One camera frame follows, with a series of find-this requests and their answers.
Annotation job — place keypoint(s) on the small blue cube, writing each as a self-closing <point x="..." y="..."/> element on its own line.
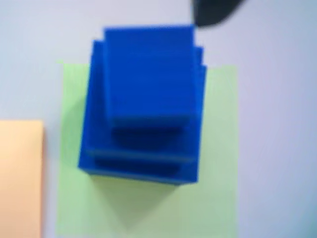
<point x="148" y="74"/>

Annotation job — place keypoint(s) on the orange paper square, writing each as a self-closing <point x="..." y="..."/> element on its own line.
<point x="19" y="178"/>

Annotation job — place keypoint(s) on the large blue cube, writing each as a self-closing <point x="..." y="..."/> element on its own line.
<point x="138" y="173"/>

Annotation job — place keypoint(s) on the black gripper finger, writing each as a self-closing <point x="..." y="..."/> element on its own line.
<point x="213" y="11"/>

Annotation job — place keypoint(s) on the green paper square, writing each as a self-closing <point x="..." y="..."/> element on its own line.
<point x="218" y="148"/>

